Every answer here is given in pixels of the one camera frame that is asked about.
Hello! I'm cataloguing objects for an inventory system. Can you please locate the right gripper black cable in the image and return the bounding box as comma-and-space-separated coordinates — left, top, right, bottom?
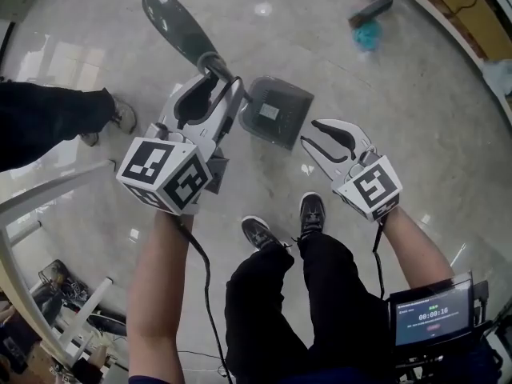
371, 217, 387, 300

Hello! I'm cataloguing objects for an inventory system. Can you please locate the pale plastic bag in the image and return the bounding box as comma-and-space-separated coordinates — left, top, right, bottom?
480, 58, 512, 96

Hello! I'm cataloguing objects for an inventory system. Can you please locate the person's left black shoe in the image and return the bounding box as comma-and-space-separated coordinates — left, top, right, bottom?
241, 214, 292, 254

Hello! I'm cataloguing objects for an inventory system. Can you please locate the white table frame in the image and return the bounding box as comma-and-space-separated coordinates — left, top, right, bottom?
0, 158, 122, 370

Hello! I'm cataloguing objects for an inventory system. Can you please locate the person's right black shoe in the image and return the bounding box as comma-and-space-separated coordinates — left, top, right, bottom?
298, 191, 327, 241

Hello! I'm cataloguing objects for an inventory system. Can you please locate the person's leg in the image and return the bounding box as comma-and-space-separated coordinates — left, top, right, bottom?
296, 231, 395, 375
225, 241, 321, 384

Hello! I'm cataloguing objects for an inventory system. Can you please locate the small black timer screen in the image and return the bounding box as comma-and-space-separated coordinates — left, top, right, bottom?
389, 270, 477, 348

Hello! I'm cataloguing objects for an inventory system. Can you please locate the person's right leg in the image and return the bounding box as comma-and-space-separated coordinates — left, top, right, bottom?
296, 231, 395, 375

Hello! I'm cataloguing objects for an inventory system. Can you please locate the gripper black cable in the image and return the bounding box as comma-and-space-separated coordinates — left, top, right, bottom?
174, 216, 234, 384
371, 217, 387, 300

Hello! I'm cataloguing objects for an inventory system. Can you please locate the person's black shoe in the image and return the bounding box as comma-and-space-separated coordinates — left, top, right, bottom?
298, 191, 327, 241
241, 214, 292, 254

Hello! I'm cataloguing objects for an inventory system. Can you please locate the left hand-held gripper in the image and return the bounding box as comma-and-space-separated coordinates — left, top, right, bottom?
115, 73, 246, 217

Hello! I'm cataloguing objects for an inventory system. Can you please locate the person's right forearm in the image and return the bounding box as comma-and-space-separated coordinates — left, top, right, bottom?
378, 205, 458, 298

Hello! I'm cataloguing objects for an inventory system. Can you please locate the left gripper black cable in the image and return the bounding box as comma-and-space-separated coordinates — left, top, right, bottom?
174, 216, 234, 384

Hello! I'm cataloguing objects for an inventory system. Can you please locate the thin black floor cable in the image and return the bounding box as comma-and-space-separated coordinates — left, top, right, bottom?
177, 349, 226, 376

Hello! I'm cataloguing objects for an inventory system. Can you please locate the teal cloth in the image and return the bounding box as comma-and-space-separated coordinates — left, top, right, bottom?
351, 18, 384, 53

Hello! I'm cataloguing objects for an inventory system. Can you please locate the grey broom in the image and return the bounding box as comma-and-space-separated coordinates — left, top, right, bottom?
347, 0, 414, 30

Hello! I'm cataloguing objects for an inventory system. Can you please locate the person's left forearm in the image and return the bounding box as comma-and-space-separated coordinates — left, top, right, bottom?
126, 209, 198, 384

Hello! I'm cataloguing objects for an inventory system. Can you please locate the dark green dustpan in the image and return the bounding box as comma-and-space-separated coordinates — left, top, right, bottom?
142, 0, 315, 152

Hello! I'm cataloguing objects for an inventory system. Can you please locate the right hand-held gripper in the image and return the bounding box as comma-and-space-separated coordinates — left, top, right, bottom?
299, 118, 403, 224

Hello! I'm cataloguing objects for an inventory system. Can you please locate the person's left leg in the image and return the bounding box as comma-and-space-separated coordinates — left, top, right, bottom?
225, 241, 321, 384

